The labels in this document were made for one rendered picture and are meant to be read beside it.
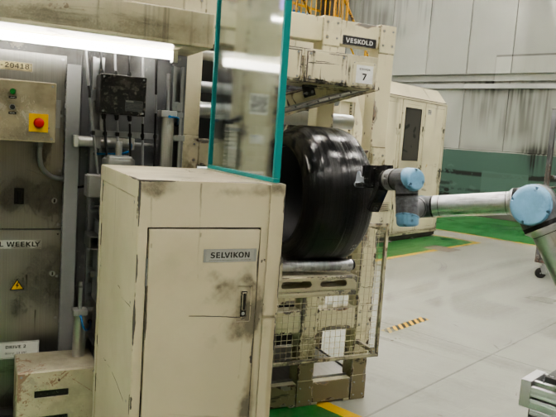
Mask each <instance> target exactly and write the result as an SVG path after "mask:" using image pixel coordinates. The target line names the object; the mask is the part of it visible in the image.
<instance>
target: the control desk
mask: <svg viewBox="0 0 556 417"><path fill-rule="evenodd" d="M284 208H285V185H284V184H282V183H272V182H269V181H264V180H258V179H254V178H251V177H246V176H243V175H236V174H232V173H228V172H225V171H221V170H214V169H210V168H208V169H195V168H176V167H157V166H138V165H101V186H100V209H99V231H98V275H97V298H96V319H95V342H94V365H93V408H92V417H269V414H270V402H271V378H272V367H273V355H274V343H275V331H276V317H275V315H276V314H277V302H278V290H279V279H280V255H281V243H282V232H283V220H284Z"/></svg>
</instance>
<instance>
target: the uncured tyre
mask: <svg viewBox="0 0 556 417"><path fill-rule="evenodd" d="M363 165H370V162H369V160H368V158H367V154H366V153H365V151H364V150H363V149H362V147H361V145H360V143H359V142H358V141H357V139H356V138H355V137H354V136H353V135H352V134H350V133H349V132H346V131H344V130H342V129H339V128H336V127H316V126H305V125H298V126H294V127H289V128H287V129H285V130H284V131H283V142H282V154H281V166H280V183H282V184H284V185H285V208H284V220H283V232H282V243H281V255H280V256H282V257H283V259H285V260H287V261H298V260H332V259H343V258H345V257H347V256H349V255H350V254H351V253H353V251H354V250H355V249H356V248H357V247H355V249H354V250H351V251H349V249H350V247H351V246H352V245H354V244H357V246H358V245H359V243H360V242H361V240H362V239H363V238H364V236H365V234H366V232H367V229H368V227H369V224H370V221H371V216H372V212H369V211H368V209H367V208H366V206H367V203H368V201H369V199H370V197H371V194H372V191H373V190H374V189H366V188H359V187H355V186H354V183H355V182H356V178H357V172H358V171H360V172H361V176H362V166H363ZM362 177H364V176H362ZM322 239H337V240H322Z"/></svg>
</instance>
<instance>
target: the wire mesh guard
mask: <svg viewBox="0 0 556 417"><path fill-rule="evenodd" d="M369 227H386V232H385V234H384V243H383V253H382V262H381V275H380V277H381V279H380V281H378V282H380V287H376V288H380V289H379V293H375V286H374V293H373V294H379V299H374V295H373V299H372V300H373V302H374V300H378V304H370V305H372V310H368V306H367V312H368V311H377V317H376V327H373V328H376V332H375V334H376V335H375V338H371V333H370V338H369V339H375V345H374V348H376V351H375V353H370V352H368V353H360V354H359V353H358V354H353V355H349V354H348V355H344V353H345V352H338V356H336V357H335V356H334V354H337V353H334V350H333V353H331V354H333V357H324V355H329V348H323V350H324V349H328V354H323V357H320V358H319V356H321V355H319V352H318V355H315V356H318V358H311V359H308V357H312V356H308V353H307V356H306V357H307V359H304V360H302V359H301V360H297V353H296V357H290V361H287V362H286V361H284V362H281V361H279V362H275V360H280V359H275V355H274V359H273V360H274V362H273V367H284V366H292V365H299V364H308V363H316V362H331V361H339V360H347V359H355V358H363V357H378V347H379V337H380V328H381V311H382V301H383V292H384V283H385V273H386V256H387V247H388V237H389V228H390V224H389V223H370V224H369ZM358 248H362V253H358ZM363 248H367V253H363ZM368 248H370V247H357V253H351V254H362V255H363V254H367V255H368V254H372V255H373V249H372V253H368ZM353 260H371V265H368V264H366V265H356V273H357V266H374V265H372V260H373V259H353ZM360 272H361V273H362V268H361V270H360ZM365 272H366V274H367V268H366V270H365ZM370 272H372V270H370ZM358 277H360V282H358V283H360V284H361V283H365V284H366V283H370V284H371V277H372V276H358ZM361 277H365V282H361ZM366 277H370V282H366ZM358 289H359V293H360V289H364V294H359V295H369V294H370V289H371V288H370V286H369V288H365V286H364V288H360V286H359V288H358ZM365 289H369V294H365ZM330 296H332V297H334V296H338V297H339V295H330ZM299 298H300V306H301V304H311V308H312V300H311V303H301V298H306V302H307V298H308V297H299ZM329 302H339V301H329ZM288 305H289V312H290V304H288ZM294 305H296V303H294ZM373 305H378V308H377V310H373ZM343 307H347V311H348V307H352V312H353V305H352V306H348V304H347V306H343ZM330 308H332V314H337V317H338V314H341V313H338V310H337V313H333V308H340V307H330ZM291 310H299V311H301V309H291ZM352 312H344V313H352ZM295 316H303V315H295V313H294V321H295ZM321 318H322V310H321ZM321 320H326V321H327V320H329V319H327V314H326V319H320V328H321ZM311 327H314V332H312V333H314V334H315V333H319V338H320V331H319V332H315V327H318V326H311ZM301 328H308V327H305V326H304V327H301ZM278 329H287V334H282V330H281V338H282V335H287V336H288V335H289V334H288V327H287V328H278ZM303 334H305V332H303ZM308 334H309V332H308ZM275 336H280V335H275ZM304 339H308V340H310V339H311V338H304V337H303V345H304ZM313 339H315V337H313ZM284 341H286V346H287V341H291V340H287V339H286V340H284ZM275 342H280V347H278V348H280V350H281V348H284V347H282V346H281V342H282V341H276V340H275ZM332 343H334V347H332V348H338V347H335V343H339V349H340V348H344V350H345V348H346V347H345V343H344V347H340V342H335V340H334V342H332ZM315 344H318V345H319V344H321V343H314V345H315ZM303 345H298V342H297V345H295V346H297V350H298V346H303ZM287 347H291V354H292V347H293V346H287ZM281 353H285V358H281V359H288V358H286V350H285V352H280V354H281ZM339 353H343V356H339ZM291 358H296V360H295V361H291Z"/></svg>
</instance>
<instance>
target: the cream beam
mask: <svg viewBox="0 0 556 417"><path fill-rule="evenodd" d="M357 65H366V66H373V67H374V68H373V77H372V84H360V83H355V82H356V72H357ZM376 67H377V58H374V57H368V56H362V55H351V54H345V53H339V52H333V51H327V50H316V49H310V48H304V47H298V46H290V47H289V59H288V71H287V83H286V85H291V86H299V87H302V84H310V85H317V87H321V88H329V89H343V90H351V91H365V90H375V87H376Z"/></svg>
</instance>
